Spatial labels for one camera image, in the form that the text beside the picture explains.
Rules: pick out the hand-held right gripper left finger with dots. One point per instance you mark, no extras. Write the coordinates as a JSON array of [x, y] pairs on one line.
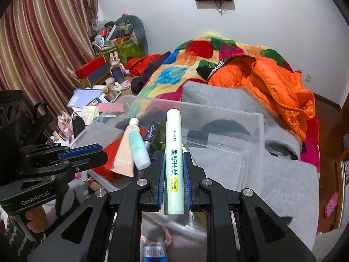
[[161, 182]]

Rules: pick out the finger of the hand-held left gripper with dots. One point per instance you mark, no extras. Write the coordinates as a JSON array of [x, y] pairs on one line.
[[81, 150], [92, 159]]

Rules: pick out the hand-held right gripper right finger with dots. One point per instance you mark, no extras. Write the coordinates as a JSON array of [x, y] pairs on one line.
[[187, 182]]

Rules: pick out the peach cosmetic tube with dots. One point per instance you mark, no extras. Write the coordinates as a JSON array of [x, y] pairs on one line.
[[122, 158]]

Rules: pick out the mint green small bottle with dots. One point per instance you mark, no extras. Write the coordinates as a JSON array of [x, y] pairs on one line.
[[140, 147]]

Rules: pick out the light green roll-on tube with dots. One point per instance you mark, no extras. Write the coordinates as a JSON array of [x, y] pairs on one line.
[[174, 142]]

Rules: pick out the green spray bottle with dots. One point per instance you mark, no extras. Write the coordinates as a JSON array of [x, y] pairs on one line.
[[160, 139]]

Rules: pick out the black mascara tube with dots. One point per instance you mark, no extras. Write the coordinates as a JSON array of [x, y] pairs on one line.
[[151, 132]]

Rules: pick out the clear plastic storage bin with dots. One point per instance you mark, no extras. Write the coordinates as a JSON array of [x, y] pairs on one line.
[[223, 131]]

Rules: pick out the person's left forearm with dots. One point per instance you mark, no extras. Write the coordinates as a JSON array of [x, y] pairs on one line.
[[19, 234]]

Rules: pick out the person's left hand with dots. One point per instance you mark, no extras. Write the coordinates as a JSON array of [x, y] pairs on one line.
[[36, 219]]

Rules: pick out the black small device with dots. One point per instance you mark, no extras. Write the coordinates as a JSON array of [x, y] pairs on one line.
[[78, 127]]

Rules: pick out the pink plastic bag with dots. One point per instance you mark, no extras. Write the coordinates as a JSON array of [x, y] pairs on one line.
[[65, 124]]

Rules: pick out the pale green packet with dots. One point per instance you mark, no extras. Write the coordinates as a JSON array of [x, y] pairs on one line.
[[90, 114]]

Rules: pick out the pink booklet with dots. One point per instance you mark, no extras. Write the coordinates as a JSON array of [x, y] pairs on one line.
[[111, 107]]

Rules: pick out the blue notebook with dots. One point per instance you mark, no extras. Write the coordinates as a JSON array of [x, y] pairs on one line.
[[84, 97]]

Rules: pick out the blue barcode packet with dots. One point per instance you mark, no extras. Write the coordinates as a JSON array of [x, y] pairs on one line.
[[154, 252]]

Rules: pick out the white cup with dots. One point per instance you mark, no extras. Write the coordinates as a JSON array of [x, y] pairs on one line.
[[109, 81]]

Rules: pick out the black chair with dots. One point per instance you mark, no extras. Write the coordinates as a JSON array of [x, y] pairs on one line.
[[16, 114]]

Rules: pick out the dark blue box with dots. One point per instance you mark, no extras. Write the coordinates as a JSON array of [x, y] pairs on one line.
[[99, 73]]

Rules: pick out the long red box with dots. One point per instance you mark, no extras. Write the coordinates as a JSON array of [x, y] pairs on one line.
[[90, 67]]

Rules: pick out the dark blue bottle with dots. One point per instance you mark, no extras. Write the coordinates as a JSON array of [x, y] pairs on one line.
[[117, 73]]

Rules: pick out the dark purple garment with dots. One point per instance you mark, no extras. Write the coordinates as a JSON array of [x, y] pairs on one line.
[[144, 79]]

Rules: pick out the pink rabbit toy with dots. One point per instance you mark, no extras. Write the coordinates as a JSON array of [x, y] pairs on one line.
[[116, 60]]

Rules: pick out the red jacket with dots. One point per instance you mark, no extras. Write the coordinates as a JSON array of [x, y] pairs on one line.
[[141, 61]]

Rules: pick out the green bag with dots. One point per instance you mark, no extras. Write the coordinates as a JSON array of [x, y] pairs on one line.
[[131, 51]]

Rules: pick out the striped curtain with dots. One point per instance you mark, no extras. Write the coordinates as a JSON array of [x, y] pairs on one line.
[[41, 46]]

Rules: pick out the pile of small boxes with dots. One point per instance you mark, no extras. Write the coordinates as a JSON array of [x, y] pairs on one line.
[[109, 36]]

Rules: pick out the orange puffer jacket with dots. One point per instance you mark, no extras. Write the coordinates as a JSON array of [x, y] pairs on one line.
[[272, 87]]

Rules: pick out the grey neck pillow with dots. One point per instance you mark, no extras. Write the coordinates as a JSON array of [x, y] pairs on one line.
[[137, 24]]

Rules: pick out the pink clog shoe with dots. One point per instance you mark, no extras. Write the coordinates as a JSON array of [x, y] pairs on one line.
[[331, 204]]

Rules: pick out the white wall socket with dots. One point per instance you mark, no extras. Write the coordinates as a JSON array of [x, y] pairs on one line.
[[308, 77]]

